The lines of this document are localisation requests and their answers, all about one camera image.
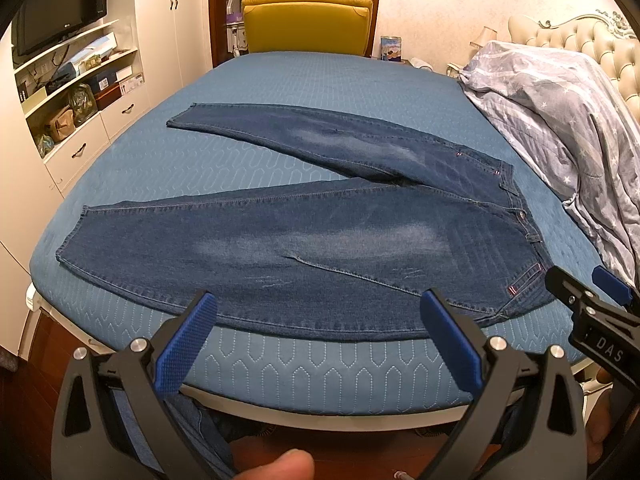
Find blue denim jeans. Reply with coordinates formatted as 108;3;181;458
56;104;551;341

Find person's right hand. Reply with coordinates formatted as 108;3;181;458
586;387;639;466

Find person's left hand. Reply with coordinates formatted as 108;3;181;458
234;448;314;480

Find grey star-print duvet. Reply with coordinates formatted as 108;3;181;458
459;41;639;286

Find cream tufted headboard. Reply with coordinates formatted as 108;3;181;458
508;10;639;120

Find blue quilted bed mattress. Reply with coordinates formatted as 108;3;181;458
30;52;600;415

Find brown handbag on shelf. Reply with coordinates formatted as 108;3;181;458
44;106;76;143

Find small picture card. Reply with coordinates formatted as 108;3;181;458
380;36;402;62

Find cream wardrobe shelf unit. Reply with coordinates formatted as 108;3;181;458
1;0;212;358

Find yellow leather chair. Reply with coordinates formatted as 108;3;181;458
242;0;373;56

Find black flat-screen television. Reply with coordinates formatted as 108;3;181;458
12;0;107;56

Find dark wooden door frame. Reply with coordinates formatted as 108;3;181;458
206;0;380;67

